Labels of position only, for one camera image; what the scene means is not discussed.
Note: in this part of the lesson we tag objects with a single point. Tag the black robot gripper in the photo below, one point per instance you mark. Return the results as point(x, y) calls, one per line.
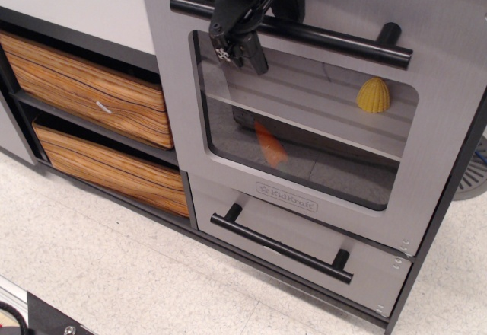
point(233, 28)

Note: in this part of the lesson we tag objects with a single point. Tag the black oven door handle bar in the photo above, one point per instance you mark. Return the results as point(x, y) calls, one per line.
point(383, 50)

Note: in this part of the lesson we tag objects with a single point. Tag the grey toy oven door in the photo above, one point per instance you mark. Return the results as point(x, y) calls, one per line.
point(382, 202)

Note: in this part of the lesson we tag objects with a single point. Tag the white oven shelf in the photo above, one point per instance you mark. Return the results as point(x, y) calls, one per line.
point(383, 134)

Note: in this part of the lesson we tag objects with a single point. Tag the grey lower oven drawer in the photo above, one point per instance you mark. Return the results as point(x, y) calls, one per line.
point(378, 276)

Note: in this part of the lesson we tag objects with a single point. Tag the orange toy carrot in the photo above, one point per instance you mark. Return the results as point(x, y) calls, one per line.
point(273, 151)

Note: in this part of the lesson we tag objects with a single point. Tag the yellow toy corn piece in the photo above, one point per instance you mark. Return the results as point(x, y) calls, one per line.
point(374, 96)

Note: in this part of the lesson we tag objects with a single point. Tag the upper wood-pattern storage bin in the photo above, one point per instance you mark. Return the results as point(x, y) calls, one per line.
point(123, 103)

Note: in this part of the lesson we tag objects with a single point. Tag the wood-pattern storage bin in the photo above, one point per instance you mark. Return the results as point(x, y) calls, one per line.
point(123, 103)
point(93, 158)

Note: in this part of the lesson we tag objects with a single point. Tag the lower wood-pattern storage bin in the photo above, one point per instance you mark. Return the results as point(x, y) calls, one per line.
point(93, 158)

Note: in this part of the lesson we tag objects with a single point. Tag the grey round slotted base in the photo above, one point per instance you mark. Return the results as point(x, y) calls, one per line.
point(473, 182)

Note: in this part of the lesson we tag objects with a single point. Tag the black drawer handle bar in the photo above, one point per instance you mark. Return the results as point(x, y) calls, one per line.
point(336, 269)

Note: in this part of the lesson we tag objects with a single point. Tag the black toy kitchen cabinet frame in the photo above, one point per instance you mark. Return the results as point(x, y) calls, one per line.
point(122, 267)

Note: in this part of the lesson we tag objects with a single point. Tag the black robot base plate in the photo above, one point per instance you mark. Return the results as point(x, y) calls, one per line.
point(24, 313)

